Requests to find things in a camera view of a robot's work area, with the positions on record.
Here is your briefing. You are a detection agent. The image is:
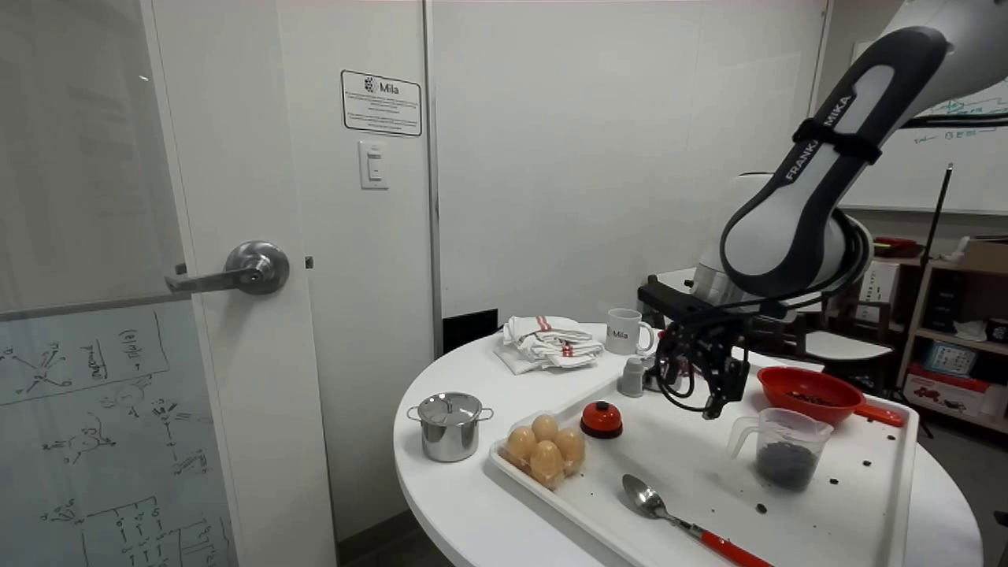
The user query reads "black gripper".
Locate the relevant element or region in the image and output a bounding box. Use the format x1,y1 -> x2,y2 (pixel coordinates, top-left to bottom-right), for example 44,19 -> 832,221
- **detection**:
672,308 -> 756,422

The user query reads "clear plastic measuring jug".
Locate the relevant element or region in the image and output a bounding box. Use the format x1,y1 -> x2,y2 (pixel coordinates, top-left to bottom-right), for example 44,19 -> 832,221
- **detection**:
727,406 -> 839,498

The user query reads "tiny silver cup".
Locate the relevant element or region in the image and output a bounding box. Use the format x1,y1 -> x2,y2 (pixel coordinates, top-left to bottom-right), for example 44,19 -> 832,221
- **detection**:
615,355 -> 648,400

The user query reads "white tray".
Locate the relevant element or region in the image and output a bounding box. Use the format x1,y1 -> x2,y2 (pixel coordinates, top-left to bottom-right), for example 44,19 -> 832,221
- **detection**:
481,358 -> 922,567

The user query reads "white mug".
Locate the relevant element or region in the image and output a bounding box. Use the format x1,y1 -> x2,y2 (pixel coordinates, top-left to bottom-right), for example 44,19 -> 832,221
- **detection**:
601,304 -> 660,358

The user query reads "small red object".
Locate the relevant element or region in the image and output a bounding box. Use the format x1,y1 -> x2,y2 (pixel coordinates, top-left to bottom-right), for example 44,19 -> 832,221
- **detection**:
575,398 -> 628,440

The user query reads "white cloth red print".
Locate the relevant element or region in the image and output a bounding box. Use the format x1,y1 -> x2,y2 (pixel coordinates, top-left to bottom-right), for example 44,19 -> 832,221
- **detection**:
495,310 -> 611,377

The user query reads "shelf with boxes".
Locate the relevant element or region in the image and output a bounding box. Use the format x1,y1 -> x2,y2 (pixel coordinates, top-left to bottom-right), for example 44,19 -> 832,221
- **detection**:
894,234 -> 1008,427

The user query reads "steel pot with lid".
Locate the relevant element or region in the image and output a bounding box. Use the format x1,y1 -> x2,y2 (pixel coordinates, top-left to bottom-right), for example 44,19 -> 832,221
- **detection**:
407,390 -> 498,465

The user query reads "white door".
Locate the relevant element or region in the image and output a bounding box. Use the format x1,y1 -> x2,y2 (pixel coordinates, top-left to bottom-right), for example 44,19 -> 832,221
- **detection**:
139,0 -> 340,567

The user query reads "whiteboard with marker drawings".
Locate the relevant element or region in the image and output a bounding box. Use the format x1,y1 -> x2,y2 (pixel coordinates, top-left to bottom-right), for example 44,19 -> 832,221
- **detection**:
0,298 -> 238,567

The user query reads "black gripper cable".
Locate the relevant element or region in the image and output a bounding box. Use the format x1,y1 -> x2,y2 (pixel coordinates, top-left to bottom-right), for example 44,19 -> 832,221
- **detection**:
651,350 -> 718,422

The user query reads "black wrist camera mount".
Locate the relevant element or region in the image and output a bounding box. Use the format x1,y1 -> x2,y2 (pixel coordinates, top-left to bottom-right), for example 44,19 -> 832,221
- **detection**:
635,273 -> 730,323

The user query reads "red bowl with handle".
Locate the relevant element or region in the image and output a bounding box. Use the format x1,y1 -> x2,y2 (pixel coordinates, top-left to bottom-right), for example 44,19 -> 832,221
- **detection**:
756,366 -> 911,432

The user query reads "steel spoon red handle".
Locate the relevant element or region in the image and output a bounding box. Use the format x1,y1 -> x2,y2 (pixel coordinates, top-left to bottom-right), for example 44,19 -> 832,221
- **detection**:
618,472 -> 776,567

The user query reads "black box by wall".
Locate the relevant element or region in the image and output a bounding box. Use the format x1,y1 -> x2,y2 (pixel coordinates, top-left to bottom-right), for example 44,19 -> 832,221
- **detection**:
437,304 -> 500,355

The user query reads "large wall whiteboard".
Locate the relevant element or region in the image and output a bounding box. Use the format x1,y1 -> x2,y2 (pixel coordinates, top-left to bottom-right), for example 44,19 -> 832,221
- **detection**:
839,75 -> 1008,218

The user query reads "white light switch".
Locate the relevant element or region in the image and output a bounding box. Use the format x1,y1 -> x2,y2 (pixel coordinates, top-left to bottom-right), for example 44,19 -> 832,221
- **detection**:
355,137 -> 392,192

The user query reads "white wall sign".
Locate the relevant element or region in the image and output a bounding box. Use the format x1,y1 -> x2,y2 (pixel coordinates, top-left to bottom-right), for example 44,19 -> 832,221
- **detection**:
337,66 -> 425,137

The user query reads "silver door handle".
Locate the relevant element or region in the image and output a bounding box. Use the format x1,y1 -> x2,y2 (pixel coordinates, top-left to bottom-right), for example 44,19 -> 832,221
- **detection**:
165,240 -> 294,298

